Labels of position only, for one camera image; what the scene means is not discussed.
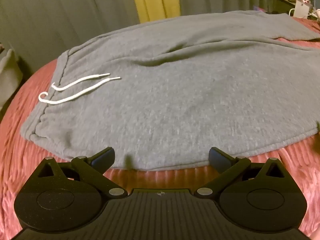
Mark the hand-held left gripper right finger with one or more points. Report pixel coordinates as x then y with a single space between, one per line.
218 158

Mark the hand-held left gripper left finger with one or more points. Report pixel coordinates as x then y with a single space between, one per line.
104 156

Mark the pink ribbed blanket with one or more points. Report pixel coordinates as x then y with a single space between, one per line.
15 135

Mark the yellow curtain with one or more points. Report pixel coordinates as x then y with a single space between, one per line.
155 0

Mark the dark nightstand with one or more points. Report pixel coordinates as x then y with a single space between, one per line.
282 3

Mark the white box device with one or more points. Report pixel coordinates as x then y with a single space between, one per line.
303 9

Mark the grey pants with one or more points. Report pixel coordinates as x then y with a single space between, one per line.
162 105

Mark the grey cloth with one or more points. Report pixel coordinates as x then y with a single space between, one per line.
8 77

